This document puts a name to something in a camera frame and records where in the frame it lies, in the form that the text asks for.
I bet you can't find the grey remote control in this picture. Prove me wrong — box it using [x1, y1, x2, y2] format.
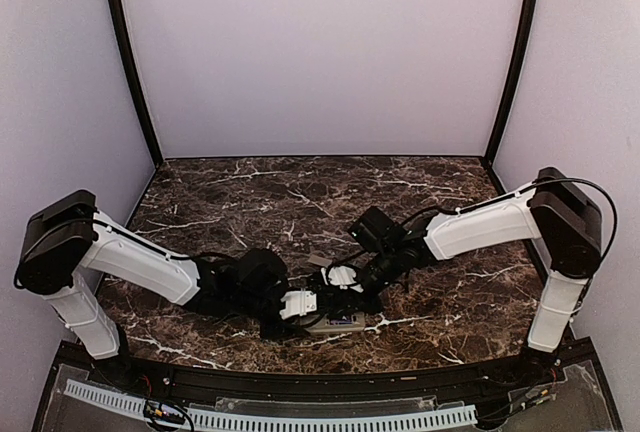
[302, 312, 366, 335]

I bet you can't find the grey battery cover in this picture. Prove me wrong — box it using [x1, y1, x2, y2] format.
[308, 254, 332, 268]

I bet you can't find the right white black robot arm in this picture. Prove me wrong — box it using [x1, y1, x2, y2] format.
[321, 167, 612, 386]

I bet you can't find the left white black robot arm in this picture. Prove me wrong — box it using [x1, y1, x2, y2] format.
[14, 190, 317, 388]

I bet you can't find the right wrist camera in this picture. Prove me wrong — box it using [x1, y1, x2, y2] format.
[309, 265, 363, 293]

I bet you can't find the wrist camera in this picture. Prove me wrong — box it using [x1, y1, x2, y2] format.
[309, 265, 363, 293]
[279, 290, 319, 324]

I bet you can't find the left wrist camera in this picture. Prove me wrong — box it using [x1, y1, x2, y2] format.
[279, 290, 319, 324]

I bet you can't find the white slotted cable duct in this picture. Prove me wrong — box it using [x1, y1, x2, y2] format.
[63, 379, 477, 432]

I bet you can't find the black front rail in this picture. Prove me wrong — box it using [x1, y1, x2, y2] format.
[77, 349, 567, 404]

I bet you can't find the right black frame post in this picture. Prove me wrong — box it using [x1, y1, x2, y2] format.
[483, 0, 537, 169]

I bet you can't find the black frame post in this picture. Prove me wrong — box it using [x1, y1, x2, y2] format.
[107, 0, 164, 168]
[483, 0, 537, 169]

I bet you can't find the left black frame post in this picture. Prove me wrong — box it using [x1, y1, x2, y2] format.
[107, 0, 164, 168]

